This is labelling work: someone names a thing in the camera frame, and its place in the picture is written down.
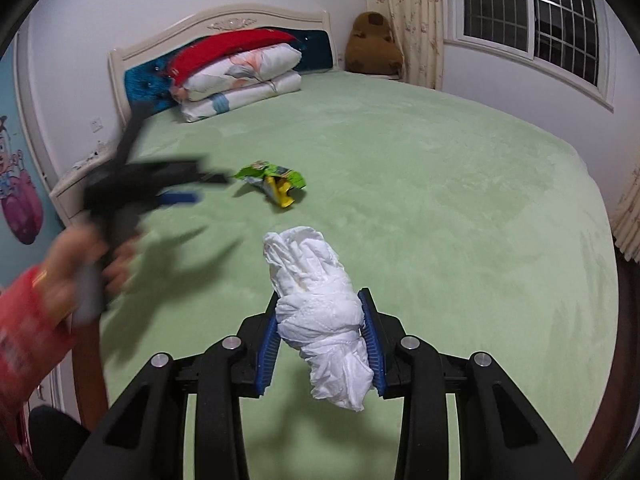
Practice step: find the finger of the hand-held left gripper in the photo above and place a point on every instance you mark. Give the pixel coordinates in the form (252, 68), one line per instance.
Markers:
(175, 172)
(180, 199)

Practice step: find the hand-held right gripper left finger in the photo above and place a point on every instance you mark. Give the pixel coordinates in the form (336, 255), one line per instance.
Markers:
(265, 355)

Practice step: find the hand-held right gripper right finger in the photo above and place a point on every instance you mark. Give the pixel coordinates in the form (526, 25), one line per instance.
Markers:
(372, 345)

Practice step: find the white cloth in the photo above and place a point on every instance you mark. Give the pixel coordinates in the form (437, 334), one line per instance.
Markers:
(310, 300)

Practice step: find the green snack packet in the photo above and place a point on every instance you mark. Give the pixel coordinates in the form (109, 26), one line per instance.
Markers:
(270, 172)

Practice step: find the person's left hand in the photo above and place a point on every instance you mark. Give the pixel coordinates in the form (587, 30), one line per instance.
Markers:
(65, 265)

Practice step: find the white nightstand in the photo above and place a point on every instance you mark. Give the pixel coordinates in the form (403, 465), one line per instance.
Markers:
(70, 195)

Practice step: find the white floral pillow lower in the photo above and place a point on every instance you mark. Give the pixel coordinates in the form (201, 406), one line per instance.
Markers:
(235, 97)

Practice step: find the white floral pillow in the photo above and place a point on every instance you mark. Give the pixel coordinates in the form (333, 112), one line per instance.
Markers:
(250, 67)
(235, 97)

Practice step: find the red folded blanket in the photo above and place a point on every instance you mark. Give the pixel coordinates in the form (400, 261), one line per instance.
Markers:
(215, 50)

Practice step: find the white floral pillow upper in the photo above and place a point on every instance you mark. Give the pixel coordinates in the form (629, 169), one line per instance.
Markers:
(250, 67)

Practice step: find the white carved headboard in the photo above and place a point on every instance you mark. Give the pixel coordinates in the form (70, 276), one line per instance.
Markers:
(150, 45)

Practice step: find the green bed sheet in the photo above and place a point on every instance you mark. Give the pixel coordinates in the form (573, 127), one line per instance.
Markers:
(450, 210)

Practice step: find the brown plush toy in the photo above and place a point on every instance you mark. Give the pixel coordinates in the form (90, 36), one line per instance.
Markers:
(372, 45)

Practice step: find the floral cream curtain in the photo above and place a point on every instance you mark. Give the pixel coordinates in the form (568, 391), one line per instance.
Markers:
(630, 220)
(415, 20)

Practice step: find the window with white grille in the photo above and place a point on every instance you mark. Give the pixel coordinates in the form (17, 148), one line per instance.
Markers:
(500, 5)

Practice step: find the white wall socket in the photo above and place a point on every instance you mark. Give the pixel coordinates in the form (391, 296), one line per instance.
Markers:
(96, 124)

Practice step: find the cartoon wall sticker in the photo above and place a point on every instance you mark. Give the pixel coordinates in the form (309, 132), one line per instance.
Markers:
(20, 205)

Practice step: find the brown wooden bed frame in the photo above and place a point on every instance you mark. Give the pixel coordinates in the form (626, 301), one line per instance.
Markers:
(92, 360)

